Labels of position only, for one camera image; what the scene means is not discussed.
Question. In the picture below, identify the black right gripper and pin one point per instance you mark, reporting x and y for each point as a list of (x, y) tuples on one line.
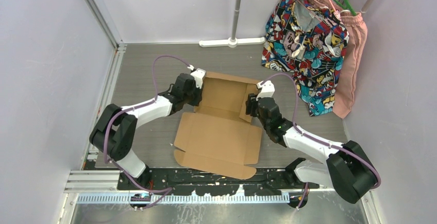
[(251, 104)]

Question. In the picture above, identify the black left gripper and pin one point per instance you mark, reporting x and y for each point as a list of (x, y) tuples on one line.
[(199, 91)]

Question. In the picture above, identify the brown cardboard box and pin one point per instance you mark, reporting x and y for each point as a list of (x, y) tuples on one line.
[(218, 136)]

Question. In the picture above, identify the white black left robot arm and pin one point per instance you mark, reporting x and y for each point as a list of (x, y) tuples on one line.
[(115, 129)]

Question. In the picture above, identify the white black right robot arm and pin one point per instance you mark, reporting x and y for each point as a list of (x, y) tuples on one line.
[(344, 167)]

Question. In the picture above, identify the white rack stand with pole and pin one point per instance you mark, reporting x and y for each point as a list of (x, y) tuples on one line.
[(233, 41)]

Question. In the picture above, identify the colourful cartoon print garment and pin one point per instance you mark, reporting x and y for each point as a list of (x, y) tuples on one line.
[(309, 42)]

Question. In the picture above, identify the pink garment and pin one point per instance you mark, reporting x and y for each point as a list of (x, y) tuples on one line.
[(357, 29)]

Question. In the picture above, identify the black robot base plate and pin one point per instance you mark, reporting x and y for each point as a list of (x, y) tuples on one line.
[(186, 185)]

